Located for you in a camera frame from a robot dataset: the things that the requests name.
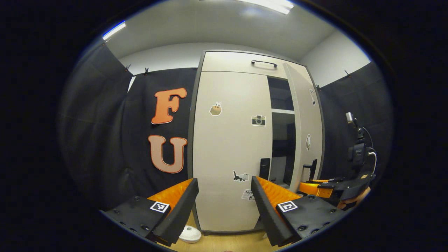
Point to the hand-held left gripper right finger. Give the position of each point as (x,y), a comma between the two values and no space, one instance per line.
(266,217)

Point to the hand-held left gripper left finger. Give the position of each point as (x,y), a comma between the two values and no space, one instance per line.
(180,213)

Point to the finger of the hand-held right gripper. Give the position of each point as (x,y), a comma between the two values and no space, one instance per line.
(315,189)
(336,179)

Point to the cabinet door with headphones sticker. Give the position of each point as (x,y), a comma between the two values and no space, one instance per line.
(304,122)

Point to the cabinet door with camera sticker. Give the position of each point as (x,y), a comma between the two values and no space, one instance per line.
(227,147)

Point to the beige double-door shoe cabinet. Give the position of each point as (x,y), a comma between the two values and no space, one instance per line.
(280,92)

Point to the white shoe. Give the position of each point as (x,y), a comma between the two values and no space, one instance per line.
(190,233)

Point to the white cabinet shelf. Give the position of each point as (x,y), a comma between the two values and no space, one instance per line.
(282,111)

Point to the beige cabinet drawer front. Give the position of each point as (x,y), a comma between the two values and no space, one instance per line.
(231,63)

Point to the black backdrop cloth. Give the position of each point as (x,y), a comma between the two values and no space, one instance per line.
(336,122)
(105,133)

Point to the wide ceiling light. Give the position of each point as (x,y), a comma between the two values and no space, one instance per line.
(273,5)

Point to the narrow ceiling light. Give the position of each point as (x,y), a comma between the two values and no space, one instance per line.
(113,30)

